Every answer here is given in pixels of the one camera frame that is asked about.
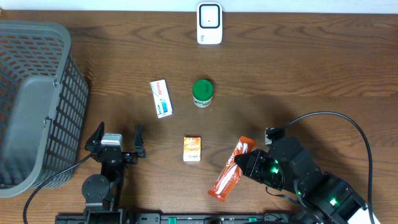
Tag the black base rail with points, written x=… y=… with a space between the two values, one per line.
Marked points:
x=156 y=218

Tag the grey plastic basket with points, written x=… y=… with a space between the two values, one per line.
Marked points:
x=43 y=103

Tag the orange Top candy bar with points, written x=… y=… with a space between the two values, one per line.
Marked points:
x=231 y=173

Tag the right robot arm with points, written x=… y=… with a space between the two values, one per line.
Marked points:
x=323 y=197

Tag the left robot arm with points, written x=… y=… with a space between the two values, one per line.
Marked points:
x=102 y=192

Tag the green lidded jar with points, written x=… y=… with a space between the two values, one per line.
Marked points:
x=203 y=92

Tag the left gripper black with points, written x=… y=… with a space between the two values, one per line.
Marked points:
x=140 y=150

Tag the small orange box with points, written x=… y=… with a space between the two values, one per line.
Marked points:
x=192 y=149

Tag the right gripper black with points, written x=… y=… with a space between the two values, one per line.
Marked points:
x=255 y=170

